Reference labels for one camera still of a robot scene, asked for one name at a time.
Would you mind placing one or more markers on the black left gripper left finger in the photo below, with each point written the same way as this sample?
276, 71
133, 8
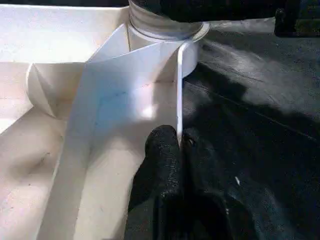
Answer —
157, 200

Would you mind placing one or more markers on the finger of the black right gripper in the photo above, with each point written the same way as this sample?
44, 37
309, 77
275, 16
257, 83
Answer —
210, 9

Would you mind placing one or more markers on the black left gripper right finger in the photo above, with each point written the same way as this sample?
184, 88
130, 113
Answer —
215, 210

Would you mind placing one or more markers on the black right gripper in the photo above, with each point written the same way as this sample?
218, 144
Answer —
297, 17

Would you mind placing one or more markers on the white plastic table leg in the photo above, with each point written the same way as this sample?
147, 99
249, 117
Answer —
160, 25

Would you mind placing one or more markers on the white plastic table top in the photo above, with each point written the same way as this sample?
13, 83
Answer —
50, 100

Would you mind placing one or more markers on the black work mat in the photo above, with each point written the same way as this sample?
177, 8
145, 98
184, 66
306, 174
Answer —
260, 125

